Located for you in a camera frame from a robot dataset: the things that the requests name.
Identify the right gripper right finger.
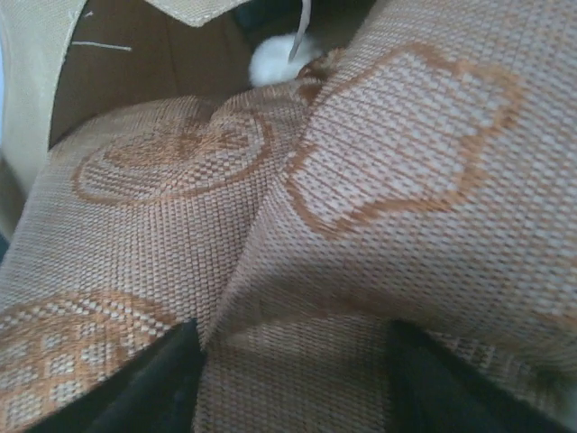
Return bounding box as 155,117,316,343
387,320,570,433

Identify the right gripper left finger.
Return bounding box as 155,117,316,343
26,318,206,433

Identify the beige patterned pillow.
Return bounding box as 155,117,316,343
1,1,576,432

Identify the white pompom toy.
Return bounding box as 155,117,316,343
248,0,324,88

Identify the beige black pet tent fabric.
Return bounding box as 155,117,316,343
1,1,524,248

